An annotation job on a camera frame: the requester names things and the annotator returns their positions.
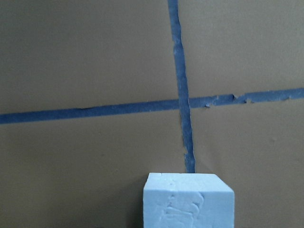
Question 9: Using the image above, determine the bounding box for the light blue foam cube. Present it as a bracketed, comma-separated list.
[143, 172, 235, 228]

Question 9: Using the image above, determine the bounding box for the long blue tape strip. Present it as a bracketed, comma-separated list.
[0, 88, 304, 124]

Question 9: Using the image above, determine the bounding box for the crossing blue tape strip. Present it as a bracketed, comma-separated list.
[168, 0, 195, 173]

